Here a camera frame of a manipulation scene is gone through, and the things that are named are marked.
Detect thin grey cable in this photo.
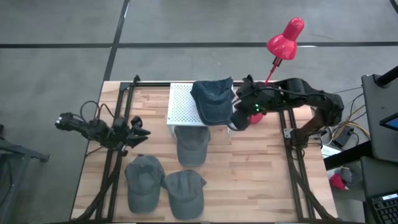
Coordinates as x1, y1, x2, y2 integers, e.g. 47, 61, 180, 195
340, 86, 364, 94

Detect red desk lamp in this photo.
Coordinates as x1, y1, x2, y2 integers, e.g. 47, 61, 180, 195
248, 17, 305, 125

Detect black keyboard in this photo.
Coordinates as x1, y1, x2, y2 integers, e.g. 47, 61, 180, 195
371, 192, 398, 224

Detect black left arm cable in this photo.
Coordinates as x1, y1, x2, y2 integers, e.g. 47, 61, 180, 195
80, 100, 103, 121

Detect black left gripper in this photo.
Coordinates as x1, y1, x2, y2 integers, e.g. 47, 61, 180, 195
110, 116, 152, 156

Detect blue tablet screen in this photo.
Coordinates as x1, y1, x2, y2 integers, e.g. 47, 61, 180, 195
379, 112, 398, 131

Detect red and grey cloth object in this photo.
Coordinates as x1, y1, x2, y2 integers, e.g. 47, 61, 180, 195
328, 167, 354, 191

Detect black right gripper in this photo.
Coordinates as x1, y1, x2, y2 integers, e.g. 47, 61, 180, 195
230, 83, 277, 131

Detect black pole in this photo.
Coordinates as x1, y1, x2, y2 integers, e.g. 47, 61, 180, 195
374, 65, 398, 88

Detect yellow cable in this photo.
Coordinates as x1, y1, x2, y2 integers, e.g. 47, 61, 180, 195
331, 104, 371, 139

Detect white perforated metal shelf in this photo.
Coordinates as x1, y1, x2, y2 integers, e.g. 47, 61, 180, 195
166, 82, 236, 134

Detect black metal stand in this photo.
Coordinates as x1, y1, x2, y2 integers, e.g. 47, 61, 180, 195
0, 124, 50, 224

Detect dark grey workstation cart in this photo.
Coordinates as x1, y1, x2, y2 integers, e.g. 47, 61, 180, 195
323, 73, 398, 224

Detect white paper sheet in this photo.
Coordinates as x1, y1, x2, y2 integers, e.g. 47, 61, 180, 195
321, 144, 342, 159

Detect grey baseball cap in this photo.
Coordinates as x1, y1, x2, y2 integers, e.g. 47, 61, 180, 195
124, 154, 165, 215
160, 169, 208, 221
174, 125, 211, 167

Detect black power box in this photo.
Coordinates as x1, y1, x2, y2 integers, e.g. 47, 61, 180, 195
331, 125, 355, 149

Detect black aluminium frame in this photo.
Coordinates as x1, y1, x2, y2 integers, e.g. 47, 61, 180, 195
70, 74, 338, 224

